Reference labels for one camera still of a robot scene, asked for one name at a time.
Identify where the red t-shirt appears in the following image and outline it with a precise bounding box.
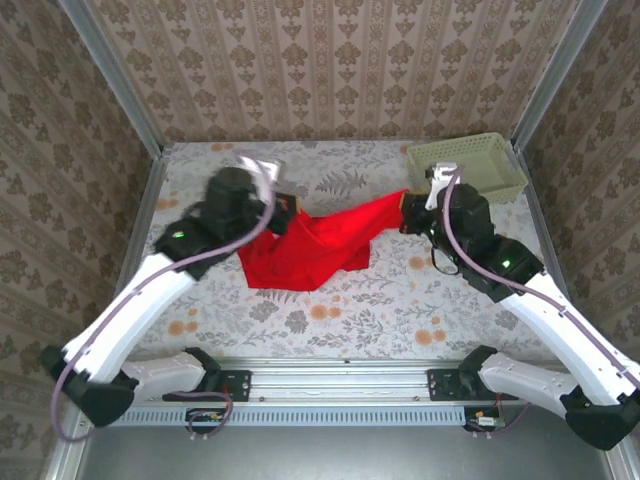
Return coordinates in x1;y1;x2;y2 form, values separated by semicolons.
237;188;416;293

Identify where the pale green perforated plastic basket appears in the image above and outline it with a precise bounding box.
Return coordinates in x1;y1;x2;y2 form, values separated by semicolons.
405;131;529;206

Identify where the floral printed tablecloth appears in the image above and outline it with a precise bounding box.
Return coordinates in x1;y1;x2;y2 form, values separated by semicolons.
114;139;574;360

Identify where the aluminium mounting beam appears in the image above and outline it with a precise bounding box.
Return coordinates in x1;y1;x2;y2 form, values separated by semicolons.
74;357;614;401

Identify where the small circuit board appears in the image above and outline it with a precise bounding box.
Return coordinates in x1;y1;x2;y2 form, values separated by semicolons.
463;405;505;432
185;407;226;432

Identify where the grey metal sheet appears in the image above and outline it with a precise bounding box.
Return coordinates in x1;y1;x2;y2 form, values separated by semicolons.
74;405;619;480

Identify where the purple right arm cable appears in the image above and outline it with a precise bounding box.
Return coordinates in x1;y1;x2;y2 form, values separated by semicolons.
442;164;640;439

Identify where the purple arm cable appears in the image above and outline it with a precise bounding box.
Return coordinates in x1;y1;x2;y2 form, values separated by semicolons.
52;154;281;444
442;164;640;439

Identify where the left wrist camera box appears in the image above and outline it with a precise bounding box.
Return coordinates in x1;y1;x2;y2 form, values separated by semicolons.
238;155;284;184

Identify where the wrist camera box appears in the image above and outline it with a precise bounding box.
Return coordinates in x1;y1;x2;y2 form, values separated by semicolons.
425;162;465;211
238;155;284;184

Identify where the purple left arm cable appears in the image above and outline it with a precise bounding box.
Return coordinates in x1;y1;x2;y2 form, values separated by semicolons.
52;154;281;444

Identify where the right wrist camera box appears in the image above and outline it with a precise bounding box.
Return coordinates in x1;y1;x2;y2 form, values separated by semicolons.
425;162;465;211

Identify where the aluminium table side rail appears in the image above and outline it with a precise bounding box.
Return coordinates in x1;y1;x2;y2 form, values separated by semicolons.
514;149;591;364
94;144;174;364

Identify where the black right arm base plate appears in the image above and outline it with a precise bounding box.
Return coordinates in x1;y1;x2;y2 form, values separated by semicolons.
427;368;521;402

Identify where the aluminium frame post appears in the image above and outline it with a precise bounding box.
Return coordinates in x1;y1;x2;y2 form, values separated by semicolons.
512;0;611;149
57;0;166;156

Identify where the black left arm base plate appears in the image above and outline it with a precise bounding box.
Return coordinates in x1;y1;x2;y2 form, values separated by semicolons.
164;368;252;402

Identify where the grey slotted cable duct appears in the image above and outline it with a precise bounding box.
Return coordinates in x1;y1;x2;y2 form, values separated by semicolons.
92;405;469;426

